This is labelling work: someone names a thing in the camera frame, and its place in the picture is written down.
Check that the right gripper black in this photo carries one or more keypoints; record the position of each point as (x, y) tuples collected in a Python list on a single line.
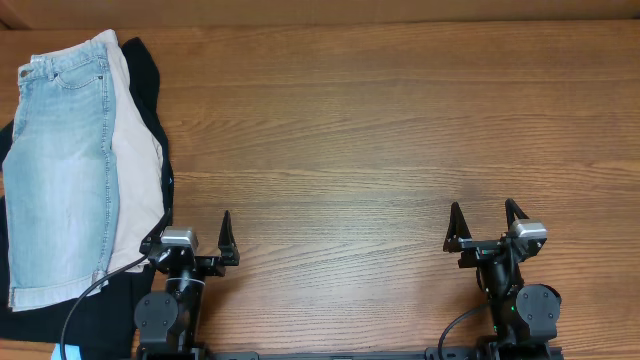
[(486, 246)]

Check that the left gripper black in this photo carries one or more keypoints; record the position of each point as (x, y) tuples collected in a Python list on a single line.
[(198, 261)]

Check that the light blue denim shorts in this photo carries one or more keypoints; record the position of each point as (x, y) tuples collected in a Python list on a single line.
[(60, 177)]

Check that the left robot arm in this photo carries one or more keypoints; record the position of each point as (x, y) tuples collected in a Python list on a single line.
[(167, 320)]

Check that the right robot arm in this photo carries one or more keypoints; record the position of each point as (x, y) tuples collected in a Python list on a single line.
[(524, 316)]

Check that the beige shorts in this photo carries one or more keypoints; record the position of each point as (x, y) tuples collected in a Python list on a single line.
[(139, 159)]

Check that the black garment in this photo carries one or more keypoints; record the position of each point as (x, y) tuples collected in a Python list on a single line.
[(105, 327)]

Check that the light blue cloth piece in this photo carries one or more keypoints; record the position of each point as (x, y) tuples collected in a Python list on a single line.
[(72, 352)]

